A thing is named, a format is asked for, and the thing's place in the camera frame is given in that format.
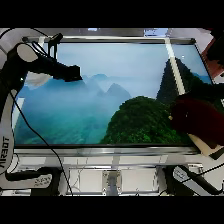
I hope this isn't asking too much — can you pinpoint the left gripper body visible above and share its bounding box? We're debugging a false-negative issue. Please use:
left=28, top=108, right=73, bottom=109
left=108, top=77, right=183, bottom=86
left=60, top=64, right=84, bottom=83

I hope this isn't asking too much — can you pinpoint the white garment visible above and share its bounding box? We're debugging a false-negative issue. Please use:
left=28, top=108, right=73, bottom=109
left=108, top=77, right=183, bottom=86
left=24, top=71, right=53, bottom=90

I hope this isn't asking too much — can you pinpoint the silver frame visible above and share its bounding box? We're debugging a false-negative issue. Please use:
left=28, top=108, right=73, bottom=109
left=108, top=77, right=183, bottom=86
left=0, top=34, right=224, bottom=196

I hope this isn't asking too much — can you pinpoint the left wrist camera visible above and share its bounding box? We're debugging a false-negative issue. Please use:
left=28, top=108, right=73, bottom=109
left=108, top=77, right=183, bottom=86
left=47, top=32, right=65, bottom=60

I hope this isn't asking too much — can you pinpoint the dark red garment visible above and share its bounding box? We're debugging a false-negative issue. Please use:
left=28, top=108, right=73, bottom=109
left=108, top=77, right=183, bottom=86
left=169, top=95, right=224, bottom=147

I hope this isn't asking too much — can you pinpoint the black cable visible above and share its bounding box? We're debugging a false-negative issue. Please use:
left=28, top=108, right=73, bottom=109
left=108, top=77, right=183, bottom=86
left=0, top=28, right=52, bottom=46
left=186, top=161, right=224, bottom=179
left=7, top=87, right=74, bottom=196

